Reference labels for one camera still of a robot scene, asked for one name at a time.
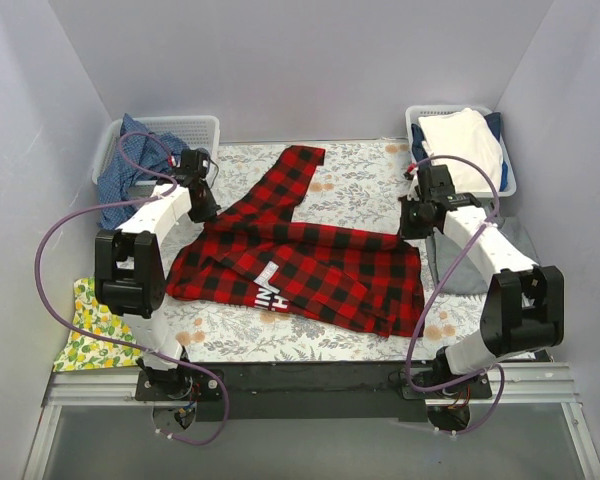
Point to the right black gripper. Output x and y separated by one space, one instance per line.
412 226

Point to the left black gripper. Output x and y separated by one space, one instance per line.
203 209

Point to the red black plaid shirt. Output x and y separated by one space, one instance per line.
253 254

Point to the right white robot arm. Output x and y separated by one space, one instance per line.
524 304

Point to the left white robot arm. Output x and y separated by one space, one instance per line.
129 273

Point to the grey folded polo shirt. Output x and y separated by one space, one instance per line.
466 278

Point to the floral print table mat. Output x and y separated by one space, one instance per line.
358 186

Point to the blue checked shirt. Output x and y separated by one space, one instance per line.
143 148

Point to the white folded shirt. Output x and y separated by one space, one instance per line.
465 145

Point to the right white plastic basket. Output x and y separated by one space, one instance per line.
460 150

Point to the lemon print cloth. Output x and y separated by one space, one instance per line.
86 353

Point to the black base beam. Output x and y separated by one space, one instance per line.
321 390

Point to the aluminium frame rail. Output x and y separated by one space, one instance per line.
528 424

